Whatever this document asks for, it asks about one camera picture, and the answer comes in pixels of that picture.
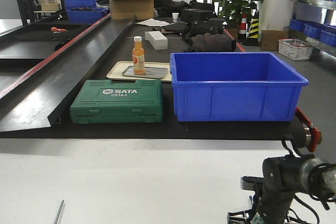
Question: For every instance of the striped traffic cone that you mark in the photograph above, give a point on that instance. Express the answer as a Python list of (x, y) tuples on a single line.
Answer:
[(253, 33)]

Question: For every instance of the orange juice bottle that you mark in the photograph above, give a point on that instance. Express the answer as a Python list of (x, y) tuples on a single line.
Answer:
[(138, 55)]

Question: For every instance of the black bag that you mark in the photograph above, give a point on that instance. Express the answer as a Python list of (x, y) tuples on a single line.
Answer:
[(207, 37)]

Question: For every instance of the green SATA tool case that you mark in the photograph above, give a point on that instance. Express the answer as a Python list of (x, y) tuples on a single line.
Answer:
[(102, 101)]

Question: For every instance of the white wire basket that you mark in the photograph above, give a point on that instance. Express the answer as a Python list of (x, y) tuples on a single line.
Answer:
[(294, 49)]

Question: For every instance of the orange-handled tool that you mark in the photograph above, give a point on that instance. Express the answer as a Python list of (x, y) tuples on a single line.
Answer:
[(57, 30)]

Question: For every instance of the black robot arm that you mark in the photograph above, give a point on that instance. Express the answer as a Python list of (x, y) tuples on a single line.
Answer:
[(284, 177)]

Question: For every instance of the beige plastic tray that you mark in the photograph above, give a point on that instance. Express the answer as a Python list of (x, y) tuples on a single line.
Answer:
[(116, 73)]

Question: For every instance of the large cardboard box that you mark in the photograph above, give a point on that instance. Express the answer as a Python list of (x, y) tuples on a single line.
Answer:
[(127, 9)]

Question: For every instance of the white paper cup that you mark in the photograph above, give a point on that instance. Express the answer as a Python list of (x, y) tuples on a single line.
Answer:
[(175, 17)]

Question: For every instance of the black metal ramp sheet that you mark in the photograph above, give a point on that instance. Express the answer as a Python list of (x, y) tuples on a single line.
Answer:
[(40, 95)]

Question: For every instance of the blue bin far left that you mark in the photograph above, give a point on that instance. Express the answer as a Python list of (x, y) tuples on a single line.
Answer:
[(84, 11)]

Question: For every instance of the red conveyor end bracket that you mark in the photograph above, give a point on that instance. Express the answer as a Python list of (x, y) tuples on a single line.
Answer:
[(313, 135)]

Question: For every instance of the white rectangular box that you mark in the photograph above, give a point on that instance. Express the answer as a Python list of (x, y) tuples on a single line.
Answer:
[(157, 40)]

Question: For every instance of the large blue plastic bin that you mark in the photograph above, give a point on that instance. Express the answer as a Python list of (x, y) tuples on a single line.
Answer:
[(234, 86)]

